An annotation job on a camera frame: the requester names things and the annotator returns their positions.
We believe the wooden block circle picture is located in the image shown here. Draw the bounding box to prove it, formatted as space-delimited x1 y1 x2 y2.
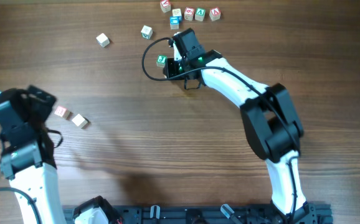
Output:
156 55 167 68

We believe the wooden block red side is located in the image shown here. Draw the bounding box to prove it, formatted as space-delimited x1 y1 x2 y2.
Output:
54 106 70 119

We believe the plain wooden block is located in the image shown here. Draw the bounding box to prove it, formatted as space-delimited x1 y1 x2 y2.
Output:
72 114 88 128
96 33 110 48

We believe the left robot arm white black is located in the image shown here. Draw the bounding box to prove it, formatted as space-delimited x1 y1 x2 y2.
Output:
0 85 122 223

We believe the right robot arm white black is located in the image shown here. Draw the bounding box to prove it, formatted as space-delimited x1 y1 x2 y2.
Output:
164 29 306 223

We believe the wooden block green side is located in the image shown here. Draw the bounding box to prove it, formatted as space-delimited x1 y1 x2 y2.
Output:
141 26 153 39

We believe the blue top wooden block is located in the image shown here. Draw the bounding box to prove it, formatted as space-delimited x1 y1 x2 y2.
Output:
169 16 179 30

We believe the plain top block on blue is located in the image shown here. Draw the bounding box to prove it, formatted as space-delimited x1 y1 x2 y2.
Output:
172 8 182 18

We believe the red number nine block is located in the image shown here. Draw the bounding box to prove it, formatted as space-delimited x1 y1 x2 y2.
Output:
184 7 195 21

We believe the green letter A block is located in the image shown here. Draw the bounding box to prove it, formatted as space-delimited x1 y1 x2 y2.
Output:
194 7 206 22

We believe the red letter block top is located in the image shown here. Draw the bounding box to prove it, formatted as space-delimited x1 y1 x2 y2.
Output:
159 0 171 13

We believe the red letter A block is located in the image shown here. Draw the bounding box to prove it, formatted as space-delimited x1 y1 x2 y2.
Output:
209 7 221 21

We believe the black mounting rail base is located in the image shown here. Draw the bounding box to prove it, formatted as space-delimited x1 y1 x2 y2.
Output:
63 202 335 224

